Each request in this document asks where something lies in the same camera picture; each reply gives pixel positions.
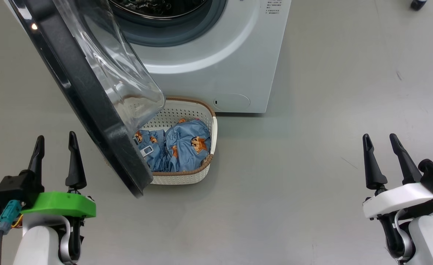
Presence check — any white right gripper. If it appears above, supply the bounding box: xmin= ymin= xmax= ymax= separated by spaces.
xmin=362 ymin=133 xmax=433 ymax=220

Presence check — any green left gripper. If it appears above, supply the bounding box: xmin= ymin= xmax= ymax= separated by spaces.
xmin=20 ymin=131 xmax=97 ymax=219

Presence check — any washing machine door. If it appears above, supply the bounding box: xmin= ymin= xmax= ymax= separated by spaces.
xmin=5 ymin=0 xmax=166 ymax=199

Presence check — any blue cartoon print garment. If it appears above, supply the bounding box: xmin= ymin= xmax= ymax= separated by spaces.
xmin=134 ymin=129 xmax=167 ymax=172
xmin=164 ymin=118 xmax=212 ymax=173

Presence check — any white front-load washing machine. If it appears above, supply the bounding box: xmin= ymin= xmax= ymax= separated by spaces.
xmin=3 ymin=0 xmax=292 ymax=114

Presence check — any white perforated laundry basket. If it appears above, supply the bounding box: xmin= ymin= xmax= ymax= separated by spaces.
xmin=128 ymin=96 xmax=218 ymax=186

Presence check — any printed text notice sticker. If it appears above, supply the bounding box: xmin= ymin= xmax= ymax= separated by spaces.
xmin=265 ymin=0 xmax=283 ymax=15

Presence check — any left arm cable teal plug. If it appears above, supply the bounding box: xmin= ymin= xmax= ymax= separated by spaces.
xmin=0 ymin=200 xmax=22 ymax=265

